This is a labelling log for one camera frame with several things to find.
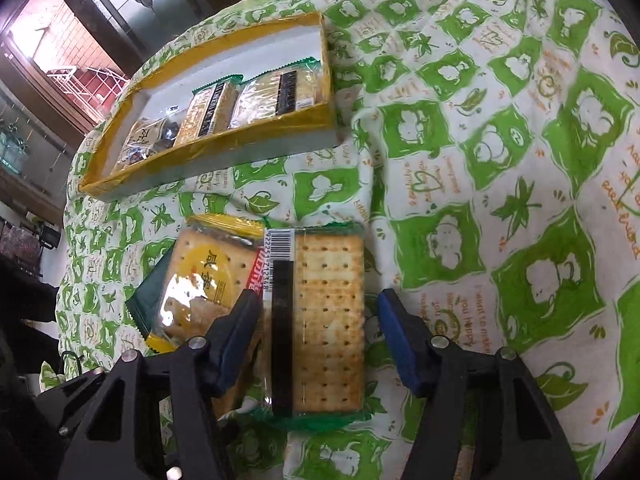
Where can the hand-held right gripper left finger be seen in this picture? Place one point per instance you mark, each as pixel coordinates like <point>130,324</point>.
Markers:
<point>235,340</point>

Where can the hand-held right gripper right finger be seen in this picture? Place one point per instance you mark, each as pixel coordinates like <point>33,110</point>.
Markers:
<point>400,340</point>

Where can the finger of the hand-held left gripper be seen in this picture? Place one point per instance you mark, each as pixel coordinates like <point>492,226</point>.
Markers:
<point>60,395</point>

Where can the cracker packet with green ends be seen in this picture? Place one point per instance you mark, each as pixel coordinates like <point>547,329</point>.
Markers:
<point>330,310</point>
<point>205,115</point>
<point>260,100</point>

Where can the yellow cracker packet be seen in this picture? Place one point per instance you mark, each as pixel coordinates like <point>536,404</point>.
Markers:
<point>205,260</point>

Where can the dark green snack packet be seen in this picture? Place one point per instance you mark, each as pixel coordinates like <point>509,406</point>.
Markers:
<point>150,295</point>

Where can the yellow-rimmed white tray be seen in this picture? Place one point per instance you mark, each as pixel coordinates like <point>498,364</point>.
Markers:
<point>210,160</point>

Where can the clear packet of dark snack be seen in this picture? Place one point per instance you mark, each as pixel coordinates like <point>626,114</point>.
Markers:
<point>150,135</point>

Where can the person's left forearm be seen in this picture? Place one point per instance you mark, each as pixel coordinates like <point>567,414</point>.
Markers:
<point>25,295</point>

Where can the green printed blanket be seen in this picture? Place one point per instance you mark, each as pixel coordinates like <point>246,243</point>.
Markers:
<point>500,160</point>

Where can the red staircase with white railing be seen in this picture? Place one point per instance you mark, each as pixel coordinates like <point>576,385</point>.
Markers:
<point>95,80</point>

